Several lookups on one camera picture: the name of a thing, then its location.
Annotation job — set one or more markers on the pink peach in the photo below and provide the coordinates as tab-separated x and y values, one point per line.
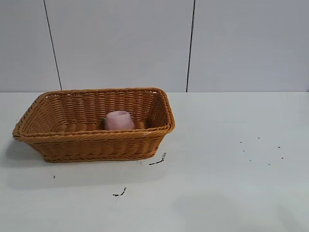
119	120

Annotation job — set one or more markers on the brown woven wicker basket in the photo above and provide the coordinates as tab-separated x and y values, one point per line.
96	142

